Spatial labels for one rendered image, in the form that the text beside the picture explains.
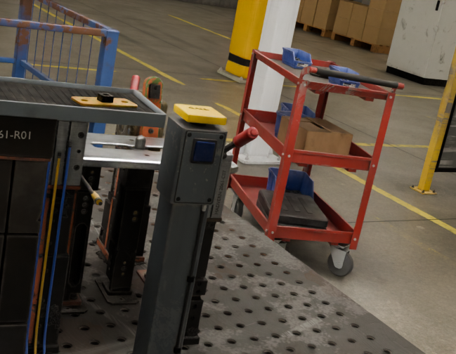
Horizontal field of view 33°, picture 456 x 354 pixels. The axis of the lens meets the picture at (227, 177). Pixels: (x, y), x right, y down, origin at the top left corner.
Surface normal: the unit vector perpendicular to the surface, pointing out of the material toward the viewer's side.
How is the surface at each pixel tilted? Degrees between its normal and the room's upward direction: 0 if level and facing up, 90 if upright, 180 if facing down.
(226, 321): 0
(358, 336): 0
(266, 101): 90
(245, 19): 90
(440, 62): 90
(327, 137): 90
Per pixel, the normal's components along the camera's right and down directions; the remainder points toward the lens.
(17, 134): 0.40, 0.33
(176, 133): -0.90, -0.04
